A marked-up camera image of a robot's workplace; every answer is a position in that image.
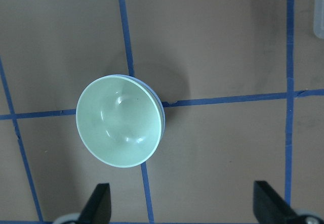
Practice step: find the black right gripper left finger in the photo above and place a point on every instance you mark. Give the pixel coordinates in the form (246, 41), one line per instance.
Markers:
(98, 207)

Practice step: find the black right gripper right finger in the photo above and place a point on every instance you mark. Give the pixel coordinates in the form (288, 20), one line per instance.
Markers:
(270, 207)

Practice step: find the green bowl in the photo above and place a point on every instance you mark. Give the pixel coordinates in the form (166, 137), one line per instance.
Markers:
(92, 119)

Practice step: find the blue bowl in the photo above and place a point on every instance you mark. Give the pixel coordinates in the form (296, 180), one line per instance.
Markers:
(138, 121)

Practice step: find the clear plastic container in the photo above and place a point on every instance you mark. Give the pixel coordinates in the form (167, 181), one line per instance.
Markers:
(318, 18)

